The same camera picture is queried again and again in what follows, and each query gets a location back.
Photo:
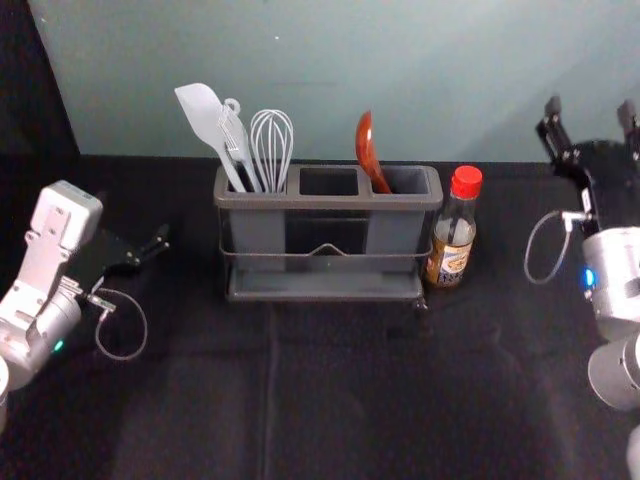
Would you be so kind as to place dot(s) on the grey silicone spatula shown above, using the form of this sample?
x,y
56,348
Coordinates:
x,y
200,112

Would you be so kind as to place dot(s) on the black table cloth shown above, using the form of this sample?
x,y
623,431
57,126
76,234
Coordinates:
x,y
320,400

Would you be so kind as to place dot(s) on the grey whisk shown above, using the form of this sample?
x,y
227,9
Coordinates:
x,y
271,145

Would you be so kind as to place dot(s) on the red-brown ladle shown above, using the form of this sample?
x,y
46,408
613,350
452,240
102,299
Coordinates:
x,y
366,137

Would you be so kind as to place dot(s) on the sauce bottle with red cap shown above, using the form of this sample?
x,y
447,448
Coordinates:
x,y
452,240

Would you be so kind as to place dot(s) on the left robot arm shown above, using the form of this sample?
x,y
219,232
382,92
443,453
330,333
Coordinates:
x,y
45,280

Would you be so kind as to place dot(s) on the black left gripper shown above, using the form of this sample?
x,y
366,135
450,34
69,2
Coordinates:
x,y
102,257

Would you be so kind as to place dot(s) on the black side panel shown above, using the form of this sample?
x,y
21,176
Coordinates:
x,y
25,75

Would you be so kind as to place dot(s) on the pale wall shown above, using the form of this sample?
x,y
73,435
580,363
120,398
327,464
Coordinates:
x,y
350,60

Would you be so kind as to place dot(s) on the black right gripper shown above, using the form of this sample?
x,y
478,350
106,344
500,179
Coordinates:
x,y
612,185

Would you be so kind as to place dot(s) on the grey kitchen tongs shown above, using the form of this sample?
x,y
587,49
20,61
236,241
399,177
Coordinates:
x,y
235,140

